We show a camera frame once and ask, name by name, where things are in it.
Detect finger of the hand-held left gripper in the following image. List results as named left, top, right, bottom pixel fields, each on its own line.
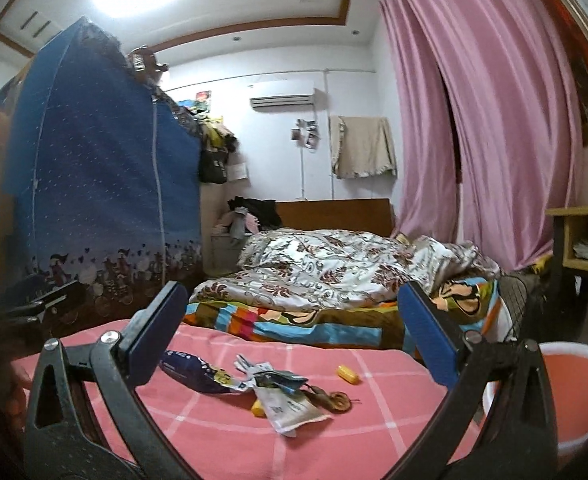
left=1, top=280, right=87, bottom=323

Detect white air conditioner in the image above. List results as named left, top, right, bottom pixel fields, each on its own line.
left=249, top=80, right=317, bottom=109

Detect beige hanging towel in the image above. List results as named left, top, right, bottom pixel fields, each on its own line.
left=329, top=115, right=398, bottom=179

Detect beige cabinet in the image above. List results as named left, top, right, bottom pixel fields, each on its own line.
left=201, top=182, right=255, bottom=278

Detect colourful cartoon blanket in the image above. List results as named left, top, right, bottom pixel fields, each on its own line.
left=181, top=272, right=505, bottom=351

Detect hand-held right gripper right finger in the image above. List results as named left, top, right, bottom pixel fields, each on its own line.
left=399, top=281, right=562, bottom=480

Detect dark green wrapper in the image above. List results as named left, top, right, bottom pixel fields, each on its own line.
left=251, top=370, right=309, bottom=396

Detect floral white quilt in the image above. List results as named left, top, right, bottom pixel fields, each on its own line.
left=189, top=228, right=500, bottom=311

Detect colourful clutter pile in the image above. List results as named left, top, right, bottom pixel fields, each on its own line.
left=174, top=90, right=239, bottom=153

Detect white plastic bucket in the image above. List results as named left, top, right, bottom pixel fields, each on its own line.
left=481, top=341, right=588, bottom=456

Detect pink curtain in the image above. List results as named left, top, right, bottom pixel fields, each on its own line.
left=379, top=0, right=588, bottom=271

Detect black hanging bag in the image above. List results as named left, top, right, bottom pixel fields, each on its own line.
left=199, top=145, right=229, bottom=184

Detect photos on wall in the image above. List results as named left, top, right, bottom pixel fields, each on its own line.
left=291, top=119, right=319, bottom=150

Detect brown fruit peel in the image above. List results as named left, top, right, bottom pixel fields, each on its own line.
left=306, top=387, right=362, bottom=413

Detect black wire rack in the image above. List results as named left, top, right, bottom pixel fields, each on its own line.
left=494, top=270, right=550, bottom=343

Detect pile of clothes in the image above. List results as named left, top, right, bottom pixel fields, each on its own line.
left=214, top=196, right=282, bottom=241

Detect pink checked bed sheet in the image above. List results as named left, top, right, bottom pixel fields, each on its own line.
left=11, top=317, right=500, bottom=480

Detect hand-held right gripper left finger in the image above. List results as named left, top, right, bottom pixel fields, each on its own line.
left=24, top=280, right=209, bottom=480

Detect wooden shelf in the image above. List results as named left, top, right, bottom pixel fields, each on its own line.
left=544, top=205, right=588, bottom=276

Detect blue snack bag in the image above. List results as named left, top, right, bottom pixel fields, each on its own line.
left=160, top=350, right=235, bottom=395

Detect blue fabric wardrobe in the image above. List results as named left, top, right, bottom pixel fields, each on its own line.
left=1, top=17, right=205, bottom=331

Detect wooden headboard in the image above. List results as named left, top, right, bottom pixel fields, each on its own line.
left=274, top=198, right=393, bottom=238

